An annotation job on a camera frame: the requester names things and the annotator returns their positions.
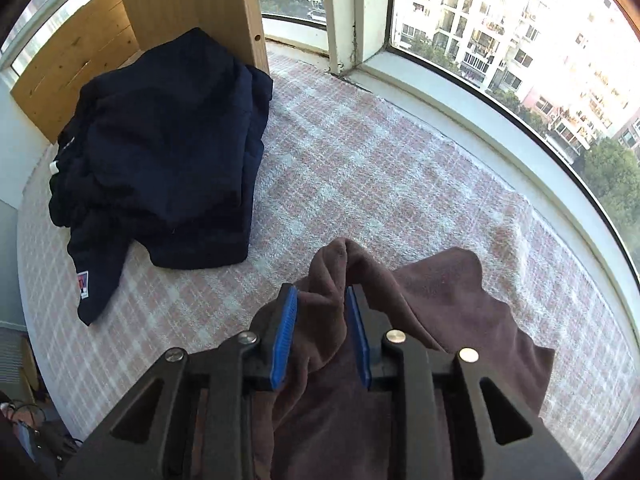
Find white window frame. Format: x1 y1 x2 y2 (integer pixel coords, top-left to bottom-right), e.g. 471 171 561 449
0 0 640 311

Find apartment buildings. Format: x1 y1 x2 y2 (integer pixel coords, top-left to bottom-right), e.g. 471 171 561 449
300 0 640 166

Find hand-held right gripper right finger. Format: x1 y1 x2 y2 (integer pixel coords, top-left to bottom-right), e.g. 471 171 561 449
345 285 583 480

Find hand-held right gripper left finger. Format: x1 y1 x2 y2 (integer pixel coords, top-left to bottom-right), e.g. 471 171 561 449
60 282 300 480

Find navy blue sweatshirt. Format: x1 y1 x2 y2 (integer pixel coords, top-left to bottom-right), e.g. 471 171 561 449
49 27 274 327

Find dark bag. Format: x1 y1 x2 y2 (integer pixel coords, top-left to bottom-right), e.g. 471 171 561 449
0 395 83 478

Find knotty pine board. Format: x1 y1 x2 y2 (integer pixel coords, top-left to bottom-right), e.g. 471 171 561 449
10 0 141 143

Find brown sweatshirt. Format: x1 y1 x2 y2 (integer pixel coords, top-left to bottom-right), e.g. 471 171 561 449
250 237 556 480

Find pink checked blanket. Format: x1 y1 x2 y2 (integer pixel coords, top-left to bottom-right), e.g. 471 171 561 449
17 42 640 480

